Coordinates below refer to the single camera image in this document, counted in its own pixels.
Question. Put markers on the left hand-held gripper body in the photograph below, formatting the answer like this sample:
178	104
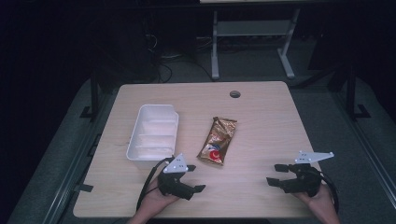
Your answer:
170	182

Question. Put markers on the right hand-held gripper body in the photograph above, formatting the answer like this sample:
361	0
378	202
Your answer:
303	180

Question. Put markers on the person's left hand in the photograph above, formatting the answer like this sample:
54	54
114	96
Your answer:
155	199

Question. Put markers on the person's right hand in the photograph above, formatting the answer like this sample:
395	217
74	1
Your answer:
319	200

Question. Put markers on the gold foil snack packet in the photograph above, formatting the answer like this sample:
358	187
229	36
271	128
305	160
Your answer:
218	141

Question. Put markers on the white plastic container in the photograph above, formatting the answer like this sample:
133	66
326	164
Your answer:
154	133

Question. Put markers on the black metal stand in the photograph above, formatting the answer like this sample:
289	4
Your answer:
351	93
93	99

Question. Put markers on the metal floor rail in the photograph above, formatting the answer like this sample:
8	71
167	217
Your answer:
367	146
74	168

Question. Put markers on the black table edge bracket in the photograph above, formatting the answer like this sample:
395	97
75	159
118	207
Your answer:
84	188

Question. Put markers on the white metal table frame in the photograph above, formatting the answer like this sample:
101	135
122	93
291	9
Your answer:
253	28

